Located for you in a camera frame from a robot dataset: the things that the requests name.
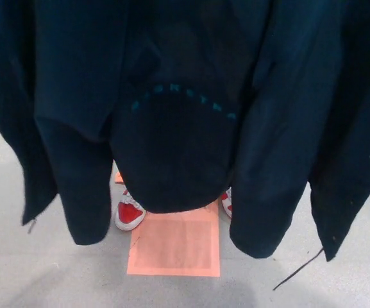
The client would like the dark teal basketball coat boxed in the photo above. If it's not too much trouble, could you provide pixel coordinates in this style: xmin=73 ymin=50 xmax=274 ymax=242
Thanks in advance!
xmin=0 ymin=0 xmax=370 ymax=263

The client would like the red and white sneaker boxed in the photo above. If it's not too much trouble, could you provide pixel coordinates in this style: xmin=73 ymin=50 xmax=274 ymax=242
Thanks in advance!
xmin=114 ymin=187 xmax=147 ymax=232
xmin=220 ymin=187 xmax=234 ymax=219

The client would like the orange floor sheet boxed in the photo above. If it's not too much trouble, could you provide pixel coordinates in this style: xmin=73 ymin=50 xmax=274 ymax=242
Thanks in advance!
xmin=126 ymin=201 xmax=221 ymax=277

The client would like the black drawstring cord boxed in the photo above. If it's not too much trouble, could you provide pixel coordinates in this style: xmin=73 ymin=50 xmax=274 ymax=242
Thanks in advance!
xmin=272 ymin=246 xmax=324 ymax=291

